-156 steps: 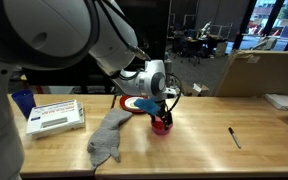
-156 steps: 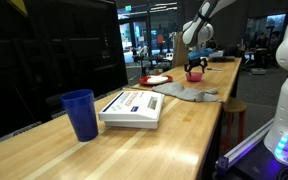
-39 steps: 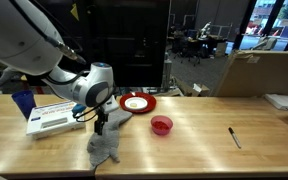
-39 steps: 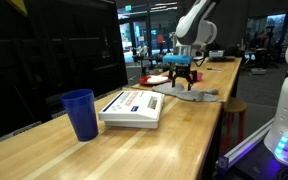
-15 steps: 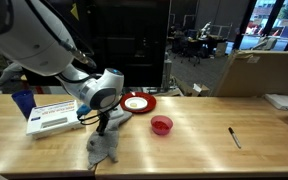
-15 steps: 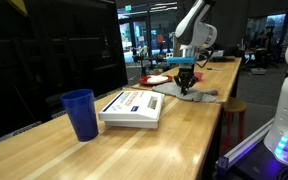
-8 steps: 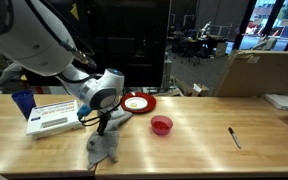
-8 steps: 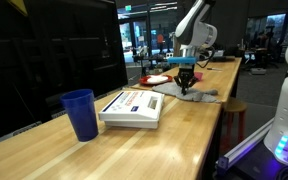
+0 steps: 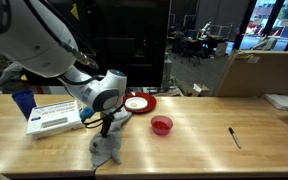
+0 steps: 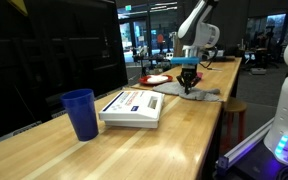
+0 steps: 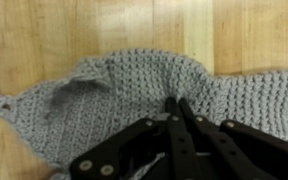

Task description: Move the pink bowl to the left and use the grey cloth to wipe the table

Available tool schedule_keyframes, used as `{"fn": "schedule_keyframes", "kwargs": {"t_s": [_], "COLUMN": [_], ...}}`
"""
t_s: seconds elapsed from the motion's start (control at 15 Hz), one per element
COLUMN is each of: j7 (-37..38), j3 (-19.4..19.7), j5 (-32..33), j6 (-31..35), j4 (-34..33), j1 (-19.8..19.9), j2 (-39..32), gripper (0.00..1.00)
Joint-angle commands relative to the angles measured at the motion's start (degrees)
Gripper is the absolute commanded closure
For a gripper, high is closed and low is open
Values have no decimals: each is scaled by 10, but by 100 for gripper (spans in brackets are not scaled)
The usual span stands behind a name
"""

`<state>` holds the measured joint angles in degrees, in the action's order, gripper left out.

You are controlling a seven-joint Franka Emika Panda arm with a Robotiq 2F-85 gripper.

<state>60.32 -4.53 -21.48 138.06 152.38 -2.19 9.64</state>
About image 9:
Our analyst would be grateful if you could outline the stack of white papers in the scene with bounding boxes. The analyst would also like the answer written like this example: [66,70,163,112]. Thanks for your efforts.
[263,93,288,111]

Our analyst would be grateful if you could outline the red round plate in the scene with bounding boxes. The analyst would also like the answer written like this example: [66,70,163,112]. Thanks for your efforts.
[122,92,158,114]

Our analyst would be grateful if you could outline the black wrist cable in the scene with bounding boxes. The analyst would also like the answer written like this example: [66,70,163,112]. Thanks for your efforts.
[82,103,125,130]

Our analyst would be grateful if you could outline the pink plastic bowl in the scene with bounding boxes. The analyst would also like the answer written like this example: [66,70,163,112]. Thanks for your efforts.
[150,115,174,136]

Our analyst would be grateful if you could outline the grey knitted cloth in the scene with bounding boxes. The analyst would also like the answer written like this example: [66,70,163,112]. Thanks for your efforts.
[89,107,133,171]

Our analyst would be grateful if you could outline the large brown cardboard sheet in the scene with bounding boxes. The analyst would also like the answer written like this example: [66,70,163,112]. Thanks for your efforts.
[213,49,288,99]

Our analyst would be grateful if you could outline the small open cardboard box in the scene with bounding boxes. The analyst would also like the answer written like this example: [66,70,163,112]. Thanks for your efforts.
[175,78,211,98]

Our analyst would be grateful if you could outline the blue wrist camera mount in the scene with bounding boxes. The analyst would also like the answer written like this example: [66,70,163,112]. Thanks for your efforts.
[79,106,96,122]

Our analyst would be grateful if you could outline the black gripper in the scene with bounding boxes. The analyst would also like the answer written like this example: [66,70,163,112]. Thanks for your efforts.
[98,111,116,138]

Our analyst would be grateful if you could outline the blue plastic cup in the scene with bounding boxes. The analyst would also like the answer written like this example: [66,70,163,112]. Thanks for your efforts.
[11,89,37,119]

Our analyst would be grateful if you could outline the black office chair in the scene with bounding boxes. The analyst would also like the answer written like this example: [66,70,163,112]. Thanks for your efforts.
[179,35,199,64]

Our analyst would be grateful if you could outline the red candy pieces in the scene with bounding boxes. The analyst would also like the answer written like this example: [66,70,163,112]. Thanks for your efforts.
[153,120,170,131]

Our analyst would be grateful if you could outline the large black screen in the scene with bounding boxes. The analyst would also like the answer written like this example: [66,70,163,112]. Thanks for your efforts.
[47,0,172,88]

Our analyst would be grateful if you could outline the yellow triangle sticker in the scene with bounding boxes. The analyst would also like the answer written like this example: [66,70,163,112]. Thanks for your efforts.
[70,2,80,21]

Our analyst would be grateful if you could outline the silver cable connector plug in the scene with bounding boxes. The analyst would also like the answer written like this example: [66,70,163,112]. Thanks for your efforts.
[60,39,100,71]

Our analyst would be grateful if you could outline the black marker pen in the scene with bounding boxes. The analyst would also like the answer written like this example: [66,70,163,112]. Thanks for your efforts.
[228,127,242,150]

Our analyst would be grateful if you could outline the white flat plastic case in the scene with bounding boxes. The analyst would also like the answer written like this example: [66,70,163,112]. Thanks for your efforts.
[26,99,86,139]

